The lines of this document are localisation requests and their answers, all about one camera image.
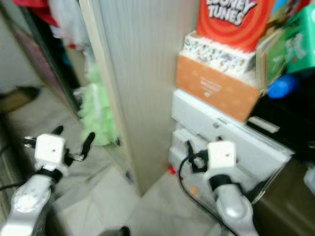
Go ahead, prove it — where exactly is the white plastic bag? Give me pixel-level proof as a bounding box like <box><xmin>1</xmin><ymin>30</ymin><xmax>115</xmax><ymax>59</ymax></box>
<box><xmin>52</xmin><ymin>0</ymin><xmax>94</xmax><ymax>47</ymax></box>

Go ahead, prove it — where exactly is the red garment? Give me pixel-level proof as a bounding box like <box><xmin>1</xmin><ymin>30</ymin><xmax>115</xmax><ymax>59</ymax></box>
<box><xmin>10</xmin><ymin>0</ymin><xmax>55</xmax><ymax>8</ymax></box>

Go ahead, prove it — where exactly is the brown slipper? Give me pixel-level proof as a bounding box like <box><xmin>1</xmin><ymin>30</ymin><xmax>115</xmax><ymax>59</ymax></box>
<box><xmin>0</xmin><ymin>86</ymin><xmax>41</xmax><ymax>114</ymax></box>

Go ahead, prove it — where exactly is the green tulle dress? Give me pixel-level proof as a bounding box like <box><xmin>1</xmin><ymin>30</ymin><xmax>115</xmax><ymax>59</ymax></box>
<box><xmin>78</xmin><ymin>61</ymin><xmax>119</xmax><ymax>147</ymax></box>

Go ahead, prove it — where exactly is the black furniture top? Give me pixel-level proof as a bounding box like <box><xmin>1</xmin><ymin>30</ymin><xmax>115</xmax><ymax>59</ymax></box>
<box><xmin>246</xmin><ymin>88</ymin><xmax>315</xmax><ymax>148</ymax></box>

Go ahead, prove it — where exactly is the white patterned box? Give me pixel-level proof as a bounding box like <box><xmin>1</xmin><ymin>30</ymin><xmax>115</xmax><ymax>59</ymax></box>
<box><xmin>180</xmin><ymin>32</ymin><xmax>259</xmax><ymax>77</ymax></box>

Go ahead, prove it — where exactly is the dark wardrobe door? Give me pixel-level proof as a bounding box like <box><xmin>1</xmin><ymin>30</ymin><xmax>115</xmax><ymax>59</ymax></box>
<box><xmin>0</xmin><ymin>0</ymin><xmax>82</xmax><ymax>116</ymax></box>

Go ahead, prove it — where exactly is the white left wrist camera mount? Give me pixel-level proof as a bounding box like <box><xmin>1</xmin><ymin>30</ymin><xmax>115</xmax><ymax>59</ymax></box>
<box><xmin>35</xmin><ymin>134</ymin><xmax>67</xmax><ymax>170</ymax></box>

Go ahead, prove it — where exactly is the red Looney Tunes box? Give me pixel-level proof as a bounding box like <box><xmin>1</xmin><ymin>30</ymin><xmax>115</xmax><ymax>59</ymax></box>
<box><xmin>196</xmin><ymin>0</ymin><xmax>276</xmax><ymax>54</ymax></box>

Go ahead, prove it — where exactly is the light wooden wardrobe panel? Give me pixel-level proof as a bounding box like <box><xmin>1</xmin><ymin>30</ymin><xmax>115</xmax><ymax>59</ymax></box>
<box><xmin>79</xmin><ymin>0</ymin><xmax>202</xmax><ymax>196</ymax></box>

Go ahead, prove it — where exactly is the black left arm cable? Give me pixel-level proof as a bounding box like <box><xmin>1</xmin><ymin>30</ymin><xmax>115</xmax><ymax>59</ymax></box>
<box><xmin>0</xmin><ymin>138</ymin><xmax>37</xmax><ymax>192</ymax></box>

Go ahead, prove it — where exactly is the green picture book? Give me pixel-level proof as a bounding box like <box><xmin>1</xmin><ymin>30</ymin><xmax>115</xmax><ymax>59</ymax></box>
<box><xmin>256</xmin><ymin>2</ymin><xmax>315</xmax><ymax>91</ymax></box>

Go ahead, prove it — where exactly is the orange cardboard box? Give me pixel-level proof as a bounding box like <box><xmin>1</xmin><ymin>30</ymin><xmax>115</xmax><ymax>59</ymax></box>
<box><xmin>176</xmin><ymin>55</ymin><xmax>261</xmax><ymax>123</ymax></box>

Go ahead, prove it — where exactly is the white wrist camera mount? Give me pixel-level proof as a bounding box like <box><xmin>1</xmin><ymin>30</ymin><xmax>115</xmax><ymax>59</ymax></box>
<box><xmin>35</xmin><ymin>134</ymin><xmax>67</xmax><ymax>170</ymax></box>
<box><xmin>207</xmin><ymin>141</ymin><xmax>238</xmax><ymax>180</ymax></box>

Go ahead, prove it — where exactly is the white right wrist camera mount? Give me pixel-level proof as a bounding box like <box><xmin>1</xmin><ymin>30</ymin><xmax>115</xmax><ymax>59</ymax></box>
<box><xmin>207</xmin><ymin>141</ymin><xmax>238</xmax><ymax>180</ymax></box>

